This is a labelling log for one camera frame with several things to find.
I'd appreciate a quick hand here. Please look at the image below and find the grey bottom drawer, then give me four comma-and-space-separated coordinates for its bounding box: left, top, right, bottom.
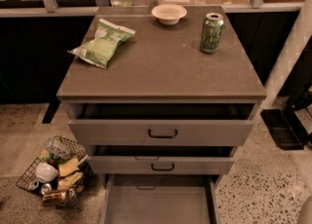
99, 174, 220, 224

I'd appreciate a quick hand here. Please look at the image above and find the grey drawer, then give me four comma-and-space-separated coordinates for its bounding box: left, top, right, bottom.
69, 117, 253, 146
99, 174, 220, 224
89, 146, 234, 175

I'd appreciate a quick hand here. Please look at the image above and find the grey drawer cabinet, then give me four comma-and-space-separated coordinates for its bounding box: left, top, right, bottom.
56, 5, 267, 183

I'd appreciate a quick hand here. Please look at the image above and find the grey top drawer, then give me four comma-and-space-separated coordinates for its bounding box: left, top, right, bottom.
69, 117, 253, 146

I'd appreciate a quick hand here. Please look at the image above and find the grey middle drawer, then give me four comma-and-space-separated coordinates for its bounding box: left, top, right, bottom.
89, 146, 234, 175

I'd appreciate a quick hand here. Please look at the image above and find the green chip bag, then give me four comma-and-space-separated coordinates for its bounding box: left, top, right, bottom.
69, 19, 136, 69

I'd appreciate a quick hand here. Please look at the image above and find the white bowl on cabinet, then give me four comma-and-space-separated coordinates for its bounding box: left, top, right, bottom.
151, 4, 187, 25

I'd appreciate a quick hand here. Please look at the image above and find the green soda can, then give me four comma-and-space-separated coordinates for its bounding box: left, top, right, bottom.
200, 13, 224, 54

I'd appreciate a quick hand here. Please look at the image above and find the clear plastic bottle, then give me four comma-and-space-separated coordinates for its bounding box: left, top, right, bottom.
43, 137, 71, 160

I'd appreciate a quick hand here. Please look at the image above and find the yellow sponge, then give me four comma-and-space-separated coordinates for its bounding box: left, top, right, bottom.
58, 157, 79, 177

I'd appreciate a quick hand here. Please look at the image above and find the black floor tray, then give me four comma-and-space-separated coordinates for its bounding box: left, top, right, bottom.
260, 109, 311, 150

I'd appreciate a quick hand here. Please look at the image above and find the white bowl in basket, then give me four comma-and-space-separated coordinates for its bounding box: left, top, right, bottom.
35, 163, 59, 183

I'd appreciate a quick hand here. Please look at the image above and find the brown shiny packet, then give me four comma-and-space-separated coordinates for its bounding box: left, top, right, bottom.
43, 191, 67, 204

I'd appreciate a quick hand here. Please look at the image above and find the silver can in basket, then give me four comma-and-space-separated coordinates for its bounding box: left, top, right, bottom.
27, 180, 40, 192

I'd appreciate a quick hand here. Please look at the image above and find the black wire basket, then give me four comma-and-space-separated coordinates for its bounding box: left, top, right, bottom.
16, 136, 93, 208

